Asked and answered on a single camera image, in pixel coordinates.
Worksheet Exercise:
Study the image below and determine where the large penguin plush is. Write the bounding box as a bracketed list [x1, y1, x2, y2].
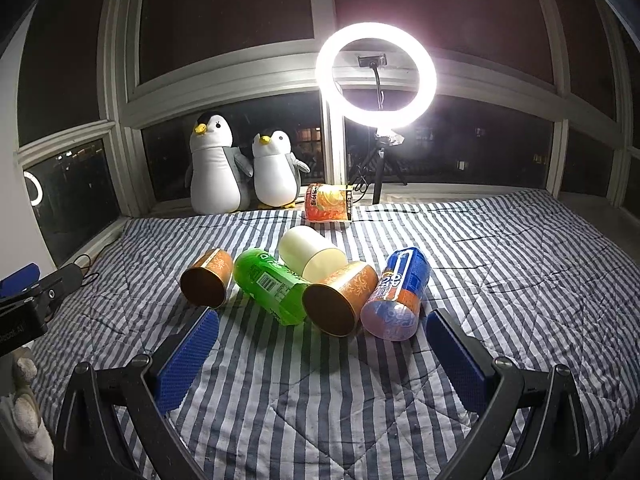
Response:
[184, 112, 254, 214]

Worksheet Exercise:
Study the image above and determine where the left copper paper cup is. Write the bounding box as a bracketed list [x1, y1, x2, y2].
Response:
[180, 248, 233, 309]

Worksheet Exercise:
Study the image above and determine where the small penguin plush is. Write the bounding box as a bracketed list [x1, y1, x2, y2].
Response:
[252, 128, 310, 208]

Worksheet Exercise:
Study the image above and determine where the blue orange printed cup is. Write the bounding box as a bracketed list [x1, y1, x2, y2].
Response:
[360, 247, 431, 342]

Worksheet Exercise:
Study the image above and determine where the black power adapter cable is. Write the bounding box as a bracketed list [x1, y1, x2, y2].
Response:
[72, 252, 101, 287]

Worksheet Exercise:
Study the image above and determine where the copper paper cup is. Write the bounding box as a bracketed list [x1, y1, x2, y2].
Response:
[180, 248, 233, 309]
[302, 261, 378, 337]

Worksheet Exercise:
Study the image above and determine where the green plastic cup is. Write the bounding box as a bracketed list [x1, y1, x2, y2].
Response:
[233, 248, 310, 326]

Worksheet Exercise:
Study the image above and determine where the black tripod stand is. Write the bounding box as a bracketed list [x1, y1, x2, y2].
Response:
[348, 129, 408, 205]

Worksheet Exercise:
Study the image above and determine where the striped blue white quilt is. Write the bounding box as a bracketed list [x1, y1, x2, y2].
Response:
[34, 191, 639, 479]

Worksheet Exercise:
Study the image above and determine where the white ring light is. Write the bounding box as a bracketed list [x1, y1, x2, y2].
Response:
[314, 22, 437, 130]

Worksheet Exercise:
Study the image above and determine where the right copper paper cup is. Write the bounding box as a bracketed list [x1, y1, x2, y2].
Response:
[302, 261, 378, 337]

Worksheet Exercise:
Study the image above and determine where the cream white plastic cup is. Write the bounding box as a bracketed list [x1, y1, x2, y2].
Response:
[278, 226, 348, 283]

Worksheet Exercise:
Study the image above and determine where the beige plush toy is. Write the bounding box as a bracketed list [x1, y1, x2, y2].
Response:
[1, 346, 54, 466]

